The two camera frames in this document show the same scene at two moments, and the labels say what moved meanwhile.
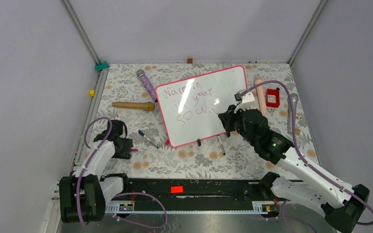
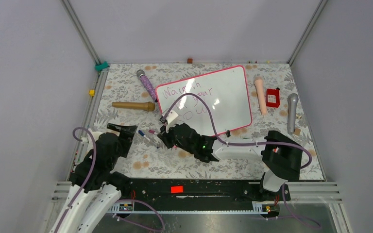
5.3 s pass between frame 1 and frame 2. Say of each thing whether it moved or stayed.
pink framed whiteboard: stayed
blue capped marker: stayed
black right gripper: moved
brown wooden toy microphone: stayed
